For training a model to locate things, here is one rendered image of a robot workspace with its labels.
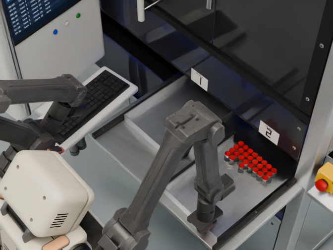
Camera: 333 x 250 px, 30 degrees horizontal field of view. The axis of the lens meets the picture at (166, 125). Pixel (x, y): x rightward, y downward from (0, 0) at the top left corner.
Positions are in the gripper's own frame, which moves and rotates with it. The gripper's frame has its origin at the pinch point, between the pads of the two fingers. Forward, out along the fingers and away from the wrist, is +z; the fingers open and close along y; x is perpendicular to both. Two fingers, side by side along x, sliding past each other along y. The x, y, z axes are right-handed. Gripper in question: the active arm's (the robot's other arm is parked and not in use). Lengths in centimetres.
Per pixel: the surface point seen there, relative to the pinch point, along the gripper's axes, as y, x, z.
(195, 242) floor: 33, 32, 90
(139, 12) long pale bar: 30, 66, -33
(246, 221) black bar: 12.5, -7.1, 0.1
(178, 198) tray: 2.9, 15.3, 1.9
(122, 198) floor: 23, 76, 89
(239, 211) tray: 14.7, -2.2, 1.9
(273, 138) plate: 37.6, 5.1, -11.7
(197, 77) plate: 37, 42, -13
